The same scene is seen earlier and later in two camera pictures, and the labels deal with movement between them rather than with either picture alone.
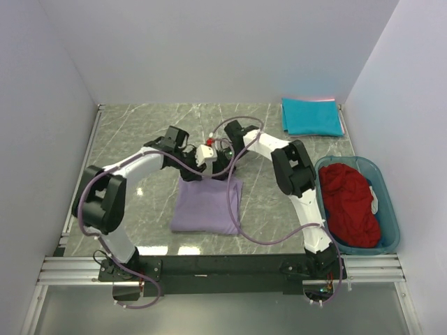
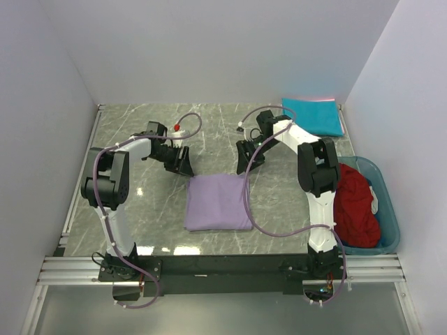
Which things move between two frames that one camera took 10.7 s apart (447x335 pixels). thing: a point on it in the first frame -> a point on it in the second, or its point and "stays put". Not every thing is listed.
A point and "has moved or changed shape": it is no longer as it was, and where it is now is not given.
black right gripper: x=220 y=162 -> x=244 y=147
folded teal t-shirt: x=311 y=117 stays put
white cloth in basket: x=374 y=202 stays put
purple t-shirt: x=202 y=206 has moved or changed shape
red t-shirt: x=348 y=202 stays put
